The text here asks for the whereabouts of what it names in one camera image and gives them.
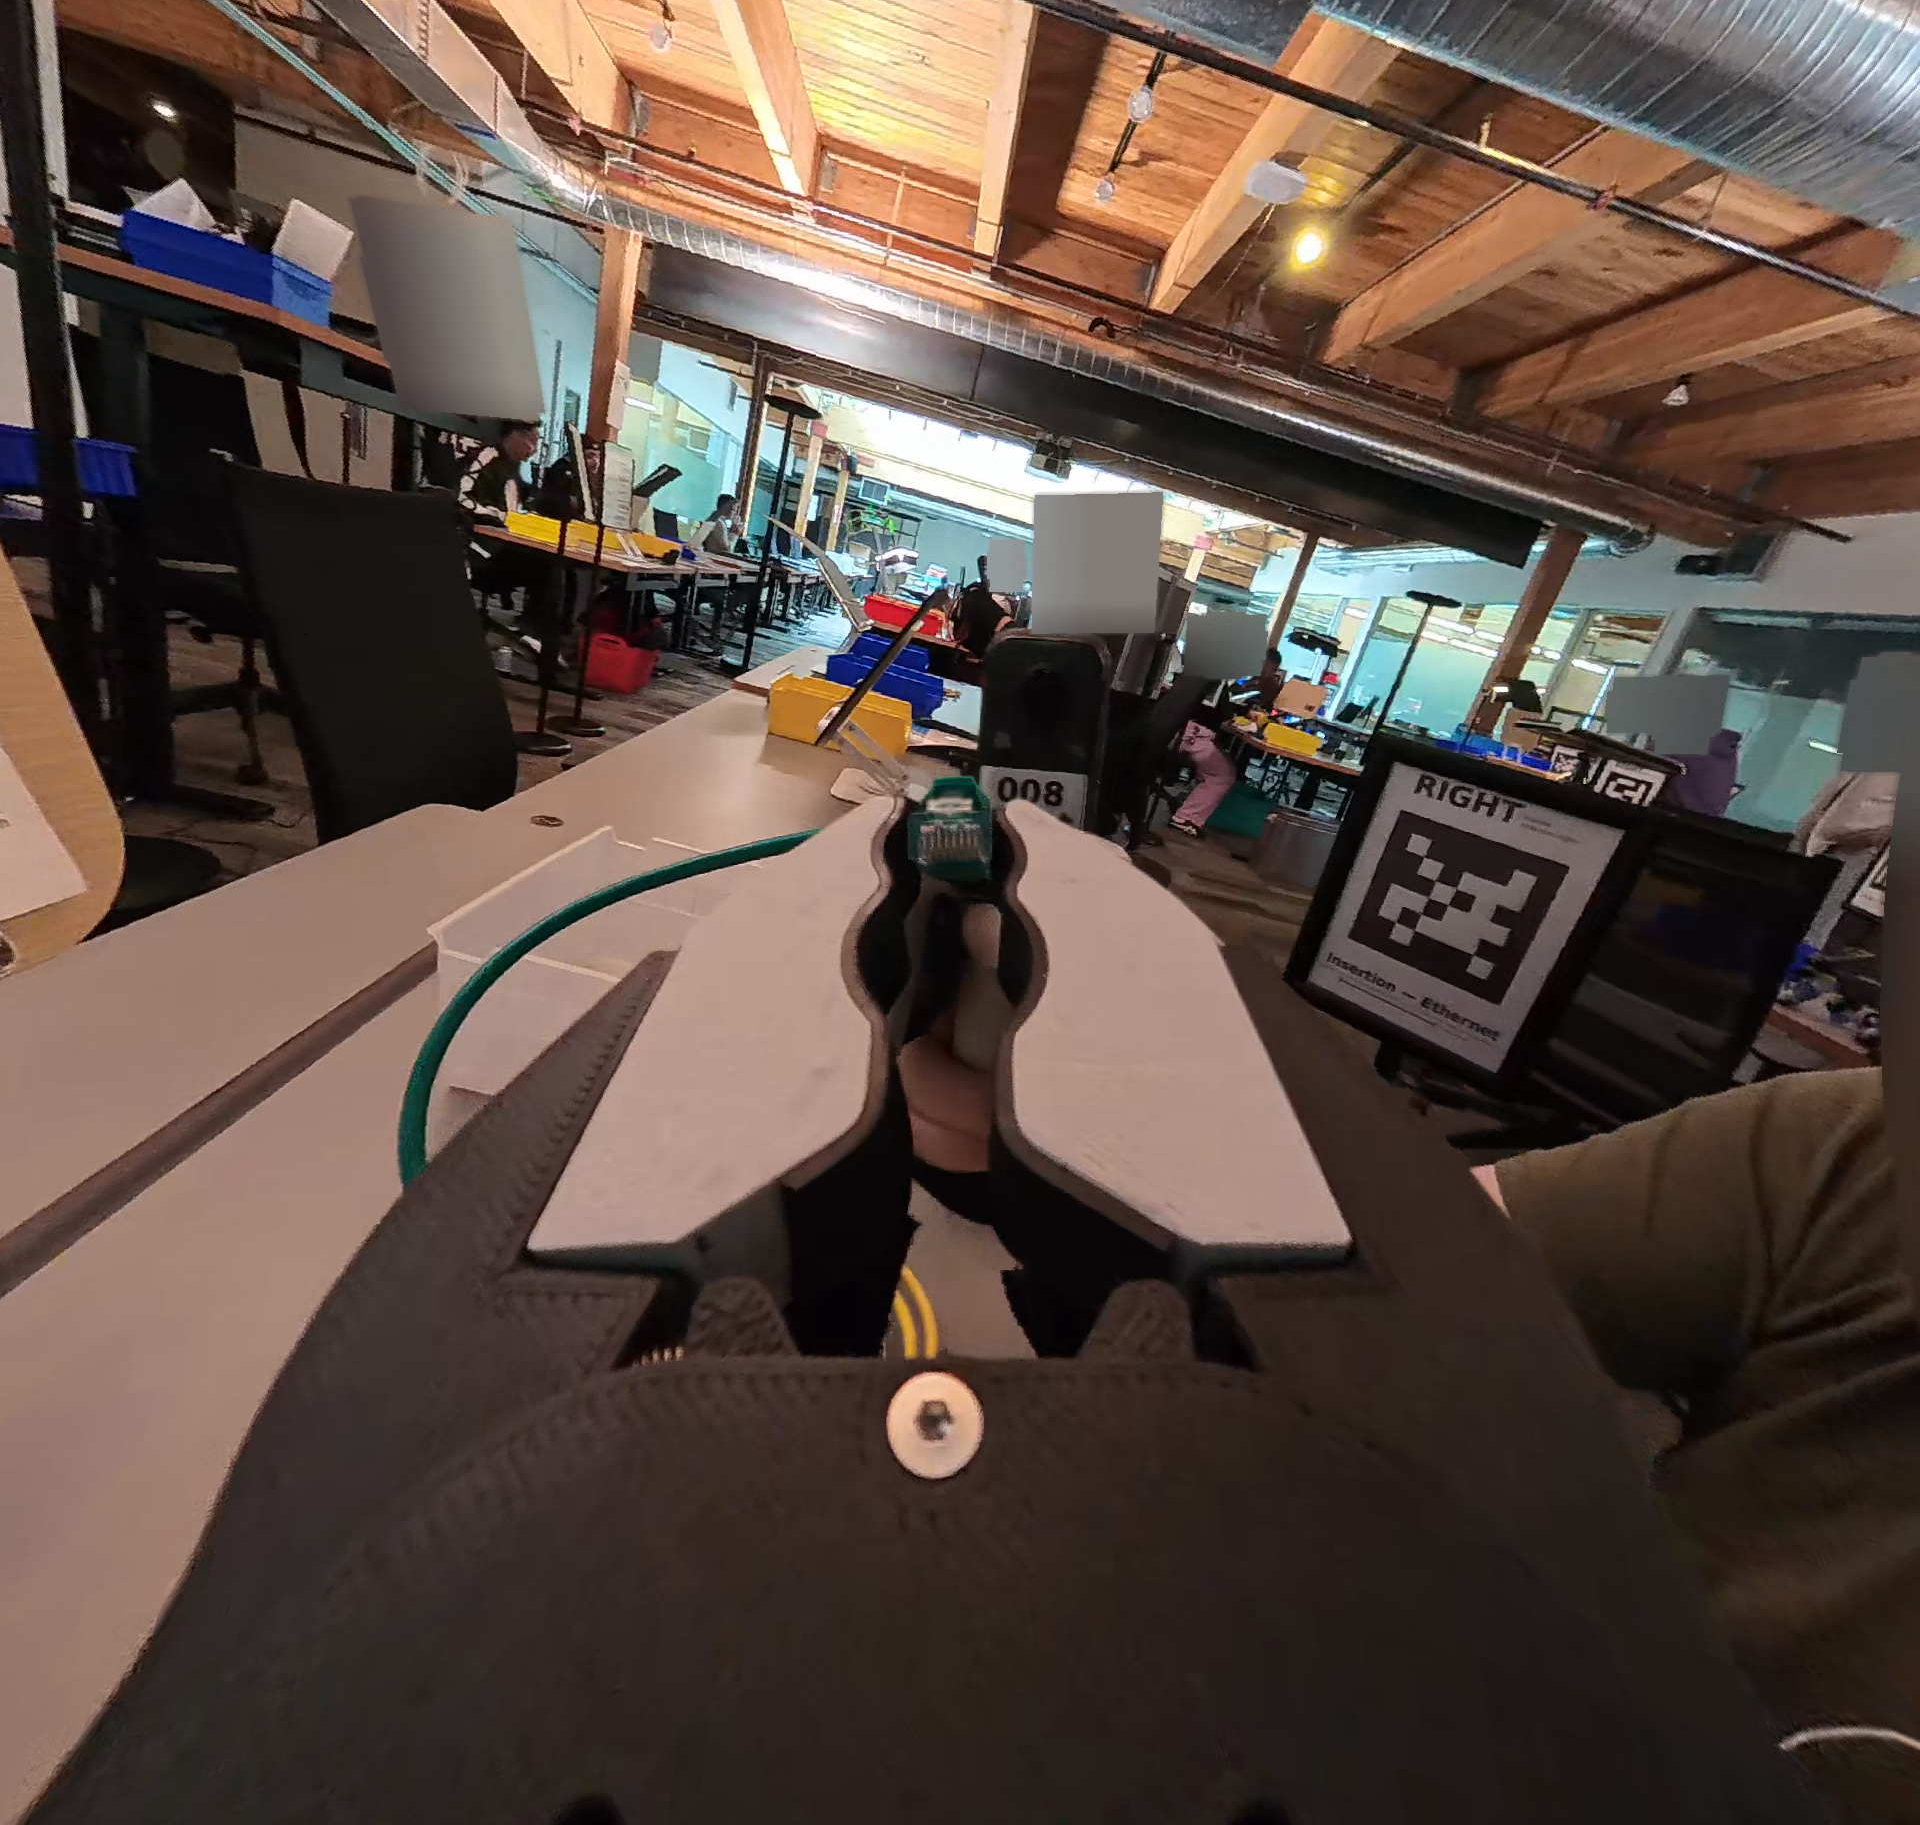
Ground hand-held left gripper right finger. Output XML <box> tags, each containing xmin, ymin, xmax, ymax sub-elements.
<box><xmin>992</xmin><ymin>800</ymin><xmax>1353</xmax><ymax>1356</ymax></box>

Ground silver ventilation duct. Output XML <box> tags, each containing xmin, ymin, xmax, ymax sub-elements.
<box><xmin>1036</xmin><ymin>0</ymin><xmax>1920</xmax><ymax>235</ymax></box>

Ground person's right hand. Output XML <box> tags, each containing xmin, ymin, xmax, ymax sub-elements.
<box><xmin>895</xmin><ymin>1027</ymin><xmax>992</xmax><ymax>1175</ymax></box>

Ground small yellow storage bin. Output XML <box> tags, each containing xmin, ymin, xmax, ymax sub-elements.
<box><xmin>770</xmin><ymin>680</ymin><xmax>918</xmax><ymax>751</ymax></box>

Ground person's olive clothing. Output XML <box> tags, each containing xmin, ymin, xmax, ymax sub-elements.
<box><xmin>1492</xmin><ymin>1067</ymin><xmax>1920</xmax><ymax>1825</ymax></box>

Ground clear acrylic stand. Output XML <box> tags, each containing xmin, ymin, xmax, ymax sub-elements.
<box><xmin>435</xmin><ymin>823</ymin><xmax>842</xmax><ymax>1099</ymax></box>

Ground instruction sheet on stand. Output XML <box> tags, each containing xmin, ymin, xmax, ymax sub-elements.
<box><xmin>0</xmin><ymin>548</ymin><xmax>125</xmax><ymax>973</ymax></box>

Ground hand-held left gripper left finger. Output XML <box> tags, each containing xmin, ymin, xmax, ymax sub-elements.
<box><xmin>527</xmin><ymin>796</ymin><xmax>923</xmax><ymax>1356</ymax></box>

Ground marker sign on easel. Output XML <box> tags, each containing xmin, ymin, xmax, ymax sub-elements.
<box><xmin>1287</xmin><ymin>737</ymin><xmax>1657</xmax><ymax>1111</ymax></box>

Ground green ethernet cable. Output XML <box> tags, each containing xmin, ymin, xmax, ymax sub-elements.
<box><xmin>397</xmin><ymin>777</ymin><xmax>998</xmax><ymax>1191</ymax></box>

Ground black office chair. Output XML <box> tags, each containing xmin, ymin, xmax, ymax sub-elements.
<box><xmin>224</xmin><ymin>467</ymin><xmax>522</xmax><ymax>848</ymax></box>

